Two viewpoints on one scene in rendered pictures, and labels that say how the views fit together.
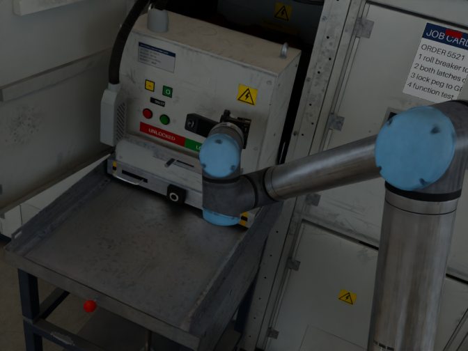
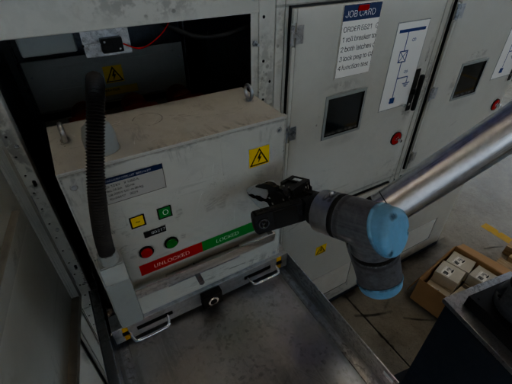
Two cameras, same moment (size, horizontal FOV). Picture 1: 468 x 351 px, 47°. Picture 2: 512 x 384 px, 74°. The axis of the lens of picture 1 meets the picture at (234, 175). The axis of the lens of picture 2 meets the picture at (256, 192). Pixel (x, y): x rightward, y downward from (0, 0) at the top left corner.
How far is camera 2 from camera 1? 106 cm
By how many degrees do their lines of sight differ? 38
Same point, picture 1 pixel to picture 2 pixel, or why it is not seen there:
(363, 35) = (298, 43)
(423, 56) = (345, 39)
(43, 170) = not seen: outside the picture
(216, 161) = (398, 238)
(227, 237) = (281, 289)
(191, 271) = (311, 345)
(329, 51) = (267, 74)
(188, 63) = (182, 164)
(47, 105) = (11, 361)
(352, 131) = (303, 133)
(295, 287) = not seen: hidden behind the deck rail
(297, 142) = not seen: hidden behind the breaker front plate
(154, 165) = (172, 292)
